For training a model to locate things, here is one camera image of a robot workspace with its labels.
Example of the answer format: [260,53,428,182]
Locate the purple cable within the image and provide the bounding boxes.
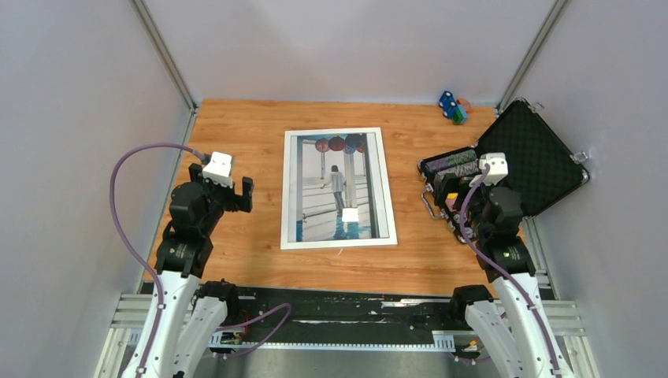
[452,164,565,378]
[109,143,292,378]

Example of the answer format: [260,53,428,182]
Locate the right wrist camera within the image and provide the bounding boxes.
[469,152,509,187]

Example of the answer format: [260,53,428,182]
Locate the poker chip tray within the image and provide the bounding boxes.
[417,146,481,244]

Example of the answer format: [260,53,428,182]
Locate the black foam-lined case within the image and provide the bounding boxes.
[474,98,590,217]

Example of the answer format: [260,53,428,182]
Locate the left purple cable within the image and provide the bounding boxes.
[109,143,292,378]

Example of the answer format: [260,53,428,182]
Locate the large printed photo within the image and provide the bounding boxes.
[295,133,388,243]

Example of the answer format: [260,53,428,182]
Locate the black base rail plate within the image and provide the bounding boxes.
[223,287,475,346]

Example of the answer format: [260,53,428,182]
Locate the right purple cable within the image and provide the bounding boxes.
[452,164,565,378]

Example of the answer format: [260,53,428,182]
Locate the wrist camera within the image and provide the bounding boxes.
[469,152,509,187]
[202,152,234,188]

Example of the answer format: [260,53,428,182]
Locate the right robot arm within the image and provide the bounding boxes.
[449,179,574,377]

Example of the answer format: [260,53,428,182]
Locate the colourful toy blocks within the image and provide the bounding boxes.
[438,91,472,124]

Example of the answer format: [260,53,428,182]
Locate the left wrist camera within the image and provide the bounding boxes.
[202,152,234,188]

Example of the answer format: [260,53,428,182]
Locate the light wooden picture frame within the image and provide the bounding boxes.
[280,127,399,251]

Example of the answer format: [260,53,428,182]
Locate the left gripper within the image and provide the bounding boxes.
[189,164,253,234]

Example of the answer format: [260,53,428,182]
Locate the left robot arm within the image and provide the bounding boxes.
[122,161,254,377]

